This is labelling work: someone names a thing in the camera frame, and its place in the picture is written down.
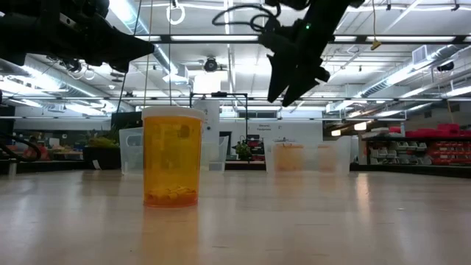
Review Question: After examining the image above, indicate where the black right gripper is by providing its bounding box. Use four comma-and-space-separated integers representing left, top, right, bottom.
266, 14, 345, 108

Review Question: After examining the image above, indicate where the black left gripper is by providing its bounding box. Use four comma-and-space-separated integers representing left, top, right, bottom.
0, 20, 156, 74

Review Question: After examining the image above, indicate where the large white-capped pill bottle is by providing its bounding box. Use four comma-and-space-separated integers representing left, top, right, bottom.
272, 141, 306, 173
141, 105, 206, 208
316, 143, 338, 173

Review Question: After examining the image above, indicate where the clear plastic bin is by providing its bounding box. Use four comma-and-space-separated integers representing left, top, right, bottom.
118, 127, 230, 174
263, 135, 353, 174

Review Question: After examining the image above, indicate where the dark monitor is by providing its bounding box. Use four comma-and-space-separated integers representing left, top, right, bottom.
110, 111, 143, 130

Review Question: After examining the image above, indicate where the black round hanging device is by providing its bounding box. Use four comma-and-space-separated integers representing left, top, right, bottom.
203, 57, 219, 73

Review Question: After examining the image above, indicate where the small background plant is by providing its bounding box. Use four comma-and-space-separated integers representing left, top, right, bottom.
235, 139, 253, 161

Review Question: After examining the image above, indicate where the white pillar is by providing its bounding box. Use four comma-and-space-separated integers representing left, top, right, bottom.
194, 99, 221, 143

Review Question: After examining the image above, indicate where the potted green succulent plant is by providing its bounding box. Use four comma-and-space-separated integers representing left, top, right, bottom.
79, 127, 122, 171

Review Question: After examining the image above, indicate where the person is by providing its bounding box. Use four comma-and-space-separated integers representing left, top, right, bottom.
21, 135, 51, 162

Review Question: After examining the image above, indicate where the shelf with red bins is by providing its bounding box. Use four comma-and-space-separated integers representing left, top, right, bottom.
362, 123, 471, 167

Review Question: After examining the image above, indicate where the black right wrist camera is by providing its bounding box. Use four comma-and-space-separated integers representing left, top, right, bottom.
258, 20, 300, 57

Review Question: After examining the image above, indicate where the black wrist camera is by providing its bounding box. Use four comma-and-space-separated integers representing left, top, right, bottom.
258, 20, 300, 57
46, 7, 99, 32

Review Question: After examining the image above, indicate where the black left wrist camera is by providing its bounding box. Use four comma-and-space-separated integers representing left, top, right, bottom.
46, 7, 99, 32

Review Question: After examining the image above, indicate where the black background stand frame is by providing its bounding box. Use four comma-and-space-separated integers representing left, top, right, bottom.
188, 91, 249, 148

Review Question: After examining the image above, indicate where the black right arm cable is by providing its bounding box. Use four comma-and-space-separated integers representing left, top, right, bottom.
212, 2, 281, 34

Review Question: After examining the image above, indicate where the yellow hanging cord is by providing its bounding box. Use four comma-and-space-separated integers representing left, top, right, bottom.
369, 0, 383, 52

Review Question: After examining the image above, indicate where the black aluminium table frame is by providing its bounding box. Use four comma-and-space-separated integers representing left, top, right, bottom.
0, 158, 471, 180

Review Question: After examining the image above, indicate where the black looped cable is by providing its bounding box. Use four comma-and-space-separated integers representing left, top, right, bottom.
0, 131, 43, 163

